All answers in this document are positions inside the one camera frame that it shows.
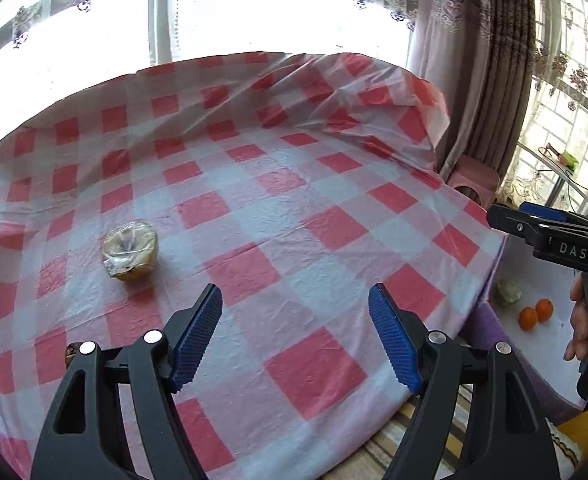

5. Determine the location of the small cut fruit half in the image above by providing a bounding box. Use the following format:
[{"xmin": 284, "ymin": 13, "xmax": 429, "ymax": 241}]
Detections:
[{"xmin": 102, "ymin": 220, "xmax": 159, "ymax": 281}]

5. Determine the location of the dark mangosteen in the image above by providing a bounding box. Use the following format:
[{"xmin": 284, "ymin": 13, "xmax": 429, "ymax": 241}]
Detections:
[{"xmin": 65, "ymin": 342, "xmax": 81, "ymax": 367}]

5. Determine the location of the person right hand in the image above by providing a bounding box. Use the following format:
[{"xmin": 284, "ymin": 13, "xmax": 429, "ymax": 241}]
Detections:
[{"xmin": 563, "ymin": 273, "xmax": 588, "ymax": 361}]

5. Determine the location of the glass side table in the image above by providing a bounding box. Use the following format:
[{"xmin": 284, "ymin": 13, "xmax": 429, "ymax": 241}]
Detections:
[{"xmin": 516, "ymin": 141, "xmax": 588, "ymax": 218}]

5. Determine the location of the wrapped pale green fruit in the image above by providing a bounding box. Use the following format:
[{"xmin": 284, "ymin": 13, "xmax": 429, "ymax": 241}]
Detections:
[{"xmin": 492, "ymin": 278, "xmax": 523, "ymax": 308}]

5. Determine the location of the mandarin in box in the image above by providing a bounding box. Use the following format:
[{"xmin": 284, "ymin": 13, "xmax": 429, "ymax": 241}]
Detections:
[
  {"xmin": 518, "ymin": 307, "xmax": 538, "ymax": 332},
  {"xmin": 535, "ymin": 298, "xmax": 554, "ymax": 323}
]

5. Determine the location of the purple white cardboard box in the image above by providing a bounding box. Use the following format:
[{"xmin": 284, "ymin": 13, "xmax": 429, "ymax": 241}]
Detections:
[{"xmin": 459, "ymin": 236, "xmax": 584, "ymax": 425}]

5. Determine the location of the pink plastic stool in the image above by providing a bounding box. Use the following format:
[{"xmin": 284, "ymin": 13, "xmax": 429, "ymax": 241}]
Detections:
[{"xmin": 447, "ymin": 156, "xmax": 501, "ymax": 209}]

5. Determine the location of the striped sofa cover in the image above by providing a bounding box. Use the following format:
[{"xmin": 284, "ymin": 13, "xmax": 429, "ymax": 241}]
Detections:
[{"xmin": 324, "ymin": 377, "xmax": 582, "ymax": 479}]

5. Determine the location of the brown patterned curtain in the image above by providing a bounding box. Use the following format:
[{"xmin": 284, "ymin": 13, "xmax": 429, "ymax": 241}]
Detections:
[{"xmin": 408, "ymin": 0, "xmax": 535, "ymax": 178}]

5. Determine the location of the red white checkered tablecloth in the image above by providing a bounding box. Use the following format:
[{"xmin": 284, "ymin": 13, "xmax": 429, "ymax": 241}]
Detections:
[{"xmin": 0, "ymin": 52, "xmax": 502, "ymax": 479}]

